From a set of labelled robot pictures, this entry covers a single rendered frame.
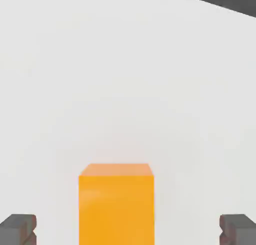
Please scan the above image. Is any small orange cube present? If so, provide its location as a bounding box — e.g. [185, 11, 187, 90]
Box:
[78, 163, 155, 245]

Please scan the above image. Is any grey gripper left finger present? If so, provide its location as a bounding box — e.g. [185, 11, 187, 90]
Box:
[0, 214, 37, 245]

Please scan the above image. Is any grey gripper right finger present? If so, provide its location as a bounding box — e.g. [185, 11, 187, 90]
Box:
[219, 214, 256, 245]

